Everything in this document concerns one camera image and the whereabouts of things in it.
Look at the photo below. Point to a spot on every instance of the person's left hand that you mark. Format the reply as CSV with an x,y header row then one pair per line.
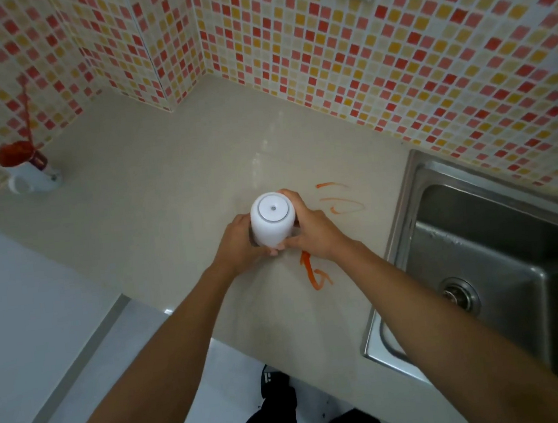
x,y
235,247

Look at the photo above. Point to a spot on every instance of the person's left fingers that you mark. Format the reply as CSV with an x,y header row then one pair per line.
x,y
262,253

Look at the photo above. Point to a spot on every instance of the person's right forearm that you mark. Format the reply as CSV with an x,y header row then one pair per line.
x,y
452,345

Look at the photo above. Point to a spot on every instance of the person's left forearm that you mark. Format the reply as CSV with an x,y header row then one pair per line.
x,y
143,382

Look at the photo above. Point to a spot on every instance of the person's black shoe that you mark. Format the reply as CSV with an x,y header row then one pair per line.
x,y
276,382

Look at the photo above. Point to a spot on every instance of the white plastic bottle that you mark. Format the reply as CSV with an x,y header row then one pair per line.
x,y
272,218

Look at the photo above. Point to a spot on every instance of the sink drain strainer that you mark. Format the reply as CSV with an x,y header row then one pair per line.
x,y
459,294

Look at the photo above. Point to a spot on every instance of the person's right thumb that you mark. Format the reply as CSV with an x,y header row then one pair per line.
x,y
288,243

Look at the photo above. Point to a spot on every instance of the person's right hand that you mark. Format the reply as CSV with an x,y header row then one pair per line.
x,y
316,229

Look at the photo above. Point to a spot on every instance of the stainless steel sink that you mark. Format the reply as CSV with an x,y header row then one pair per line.
x,y
488,266

